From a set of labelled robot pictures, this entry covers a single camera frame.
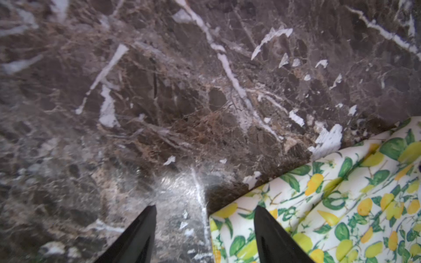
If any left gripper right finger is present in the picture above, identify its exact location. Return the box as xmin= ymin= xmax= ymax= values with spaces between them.
xmin=254 ymin=206 xmax=312 ymax=263

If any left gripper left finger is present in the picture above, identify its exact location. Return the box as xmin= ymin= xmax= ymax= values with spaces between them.
xmin=95 ymin=205 xmax=157 ymax=263

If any lemon print skirt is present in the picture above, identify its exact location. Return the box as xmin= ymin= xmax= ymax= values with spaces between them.
xmin=209 ymin=117 xmax=421 ymax=263

